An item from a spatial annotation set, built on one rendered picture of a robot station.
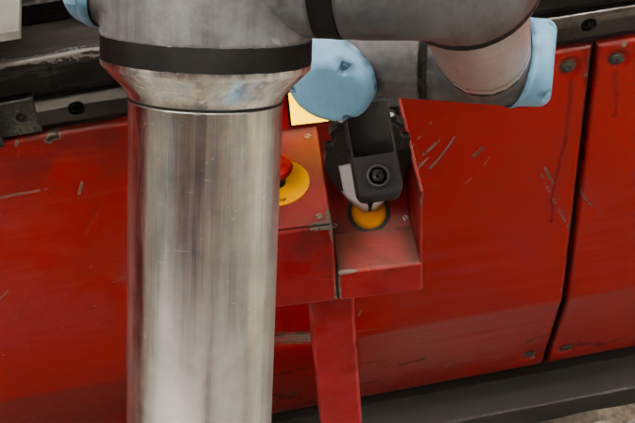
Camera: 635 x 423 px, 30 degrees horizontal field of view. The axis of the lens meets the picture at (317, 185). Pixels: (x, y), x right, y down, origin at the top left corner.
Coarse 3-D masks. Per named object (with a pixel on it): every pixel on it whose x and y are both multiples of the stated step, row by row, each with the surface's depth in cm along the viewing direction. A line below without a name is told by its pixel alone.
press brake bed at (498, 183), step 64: (576, 64) 144; (64, 128) 137; (320, 128) 143; (448, 128) 147; (512, 128) 148; (576, 128) 150; (0, 192) 141; (64, 192) 142; (448, 192) 154; (512, 192) 156; (576, 192) 160; (0, 256) 147; (64, 256) 149; (448, 256) 162; (512, 256) 164; (576, 256) 167; (0, 320) 155; (64, 320) 157; (384, 320) 169; (448, 320) 171; (512, 320) 175; (576, 320) 179; (0, 384) 163; (64, 384) 166; (384, 384) 186; (448, 384) 194; (512, 384) 194; (576, 384) 194
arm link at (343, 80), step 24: (312, 48) 97; (336, 48) 96; (360, 48) 98; (384, 48) 97; (408, 48) 97; (312, 72) 97; (336, 72) 96; (360, 72) 96; (384, 72) 98; (408, 72) 97; (312, 96) 99; (336, 96) 98; (360, 96) 98; (384, 96) 101; (408, 96) 100; (336, 120) 100
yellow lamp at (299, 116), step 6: (288, 96) 129; (294, 102) 129; (294, 108) 130; (300, 108) 130; (294, 114) 130; (300, 114) 130; (306, 114) 130; (294, 120) 131; (300, 120) 131; (306, 120) 131; (312, 120) 131; (318, 120) 131; (324, 120) 131
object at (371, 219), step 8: (352, 208) 131; (384, 208) 131; (352, 216) 130; (360, 216) 130; (368, 216) 130; (376, 216) 130; (384, 216) 130; (360, 224) 130; (368, 224) 130; (376, 224) 130
